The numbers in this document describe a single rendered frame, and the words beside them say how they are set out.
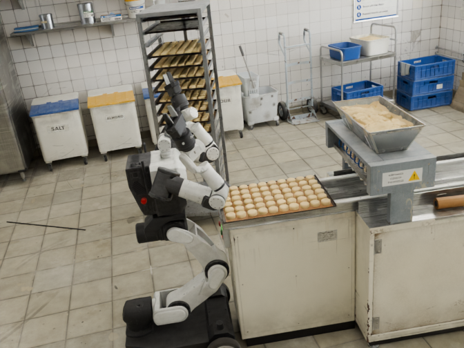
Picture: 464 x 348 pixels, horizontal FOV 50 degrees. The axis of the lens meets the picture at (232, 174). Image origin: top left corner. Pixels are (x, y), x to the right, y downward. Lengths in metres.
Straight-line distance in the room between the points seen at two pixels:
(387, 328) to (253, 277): 0.81
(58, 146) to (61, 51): 1.18
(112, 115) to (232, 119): 1.45
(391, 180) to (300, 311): 0.98
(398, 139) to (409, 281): 0.80
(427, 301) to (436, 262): 0.25
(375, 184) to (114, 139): 4.10
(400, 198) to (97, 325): 2.11
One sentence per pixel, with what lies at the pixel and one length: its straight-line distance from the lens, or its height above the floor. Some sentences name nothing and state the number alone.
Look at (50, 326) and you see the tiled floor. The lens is 3.68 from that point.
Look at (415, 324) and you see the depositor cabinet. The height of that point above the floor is 0.15.
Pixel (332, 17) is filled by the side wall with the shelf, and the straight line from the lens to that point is 7.02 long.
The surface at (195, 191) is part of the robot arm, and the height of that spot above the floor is 1.15.
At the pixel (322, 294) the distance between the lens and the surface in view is 2.98.
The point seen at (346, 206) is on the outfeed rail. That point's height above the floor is 0.87.
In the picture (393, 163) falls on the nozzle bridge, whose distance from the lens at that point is 2.47.
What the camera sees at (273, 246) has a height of 0.70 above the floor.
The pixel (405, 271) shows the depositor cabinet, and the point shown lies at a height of 0.53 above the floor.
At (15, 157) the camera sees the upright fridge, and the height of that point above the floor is 0.33.
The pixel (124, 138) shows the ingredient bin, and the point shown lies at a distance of 6.05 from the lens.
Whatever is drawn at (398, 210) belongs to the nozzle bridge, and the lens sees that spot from 2.60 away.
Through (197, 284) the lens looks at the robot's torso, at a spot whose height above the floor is 0.43.
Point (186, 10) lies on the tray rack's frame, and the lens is 3.75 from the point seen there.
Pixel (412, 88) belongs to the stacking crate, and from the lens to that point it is 6.92.
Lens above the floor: 2.17
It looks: 24 degrees down
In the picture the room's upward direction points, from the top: 6 degrees counter-clockwise
